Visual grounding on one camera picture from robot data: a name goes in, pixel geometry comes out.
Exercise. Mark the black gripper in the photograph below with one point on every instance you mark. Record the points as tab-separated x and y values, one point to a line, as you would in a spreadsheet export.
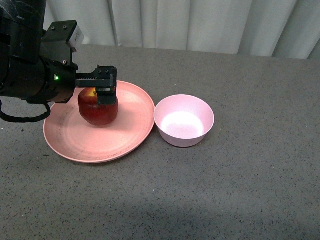
60	73

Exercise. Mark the red apple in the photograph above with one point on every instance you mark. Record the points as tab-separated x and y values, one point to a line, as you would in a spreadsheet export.
94	114

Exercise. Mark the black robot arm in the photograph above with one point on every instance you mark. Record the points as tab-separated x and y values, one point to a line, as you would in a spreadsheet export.
36	65

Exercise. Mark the pink plate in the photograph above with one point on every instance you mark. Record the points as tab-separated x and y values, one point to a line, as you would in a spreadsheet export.
73	138

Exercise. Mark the light pink bowl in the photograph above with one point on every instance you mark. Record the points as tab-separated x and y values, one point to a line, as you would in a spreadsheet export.
183	120

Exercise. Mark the grey-white curtain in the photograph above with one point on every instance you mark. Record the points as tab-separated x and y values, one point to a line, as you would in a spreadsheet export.
268	28

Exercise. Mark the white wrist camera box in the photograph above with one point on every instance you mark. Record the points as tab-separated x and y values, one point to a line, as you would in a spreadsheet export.
76	39

